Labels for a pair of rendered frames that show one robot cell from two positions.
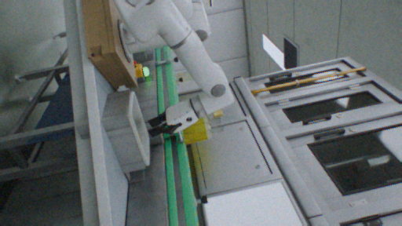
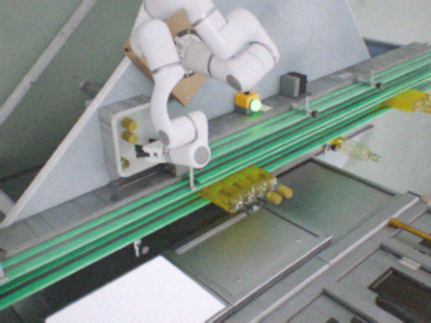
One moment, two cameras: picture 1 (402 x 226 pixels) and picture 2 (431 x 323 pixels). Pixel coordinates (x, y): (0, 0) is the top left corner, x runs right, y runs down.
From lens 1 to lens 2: 1.06 m
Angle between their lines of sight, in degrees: 43
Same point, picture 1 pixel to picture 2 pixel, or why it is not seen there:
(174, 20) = (150, 47)
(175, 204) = (102, 220)
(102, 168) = (66, 142)
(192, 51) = (158, 85)
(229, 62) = not seen: outside the picture
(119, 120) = (106, 115)
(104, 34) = not seen: hidden behind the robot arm
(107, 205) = (46, 170)
